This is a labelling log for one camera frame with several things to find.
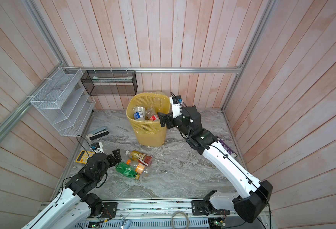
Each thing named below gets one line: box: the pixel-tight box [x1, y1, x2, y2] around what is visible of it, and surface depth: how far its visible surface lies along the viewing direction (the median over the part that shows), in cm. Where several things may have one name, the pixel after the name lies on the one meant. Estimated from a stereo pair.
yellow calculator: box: [75, 150, 96, 165], surface depth 93 cm
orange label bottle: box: [126, 159, 150, 176], surface depth 86 cm
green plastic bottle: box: [115, 162, 141, 180], surface depth 85 cm
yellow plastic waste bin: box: [126, 91, 171, 148], surface depth 90 cm
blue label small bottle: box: [133, 106, 146, 120], surface depth 85 cm
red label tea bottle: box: [125, 149, 153, 167], surface depth 88 cm
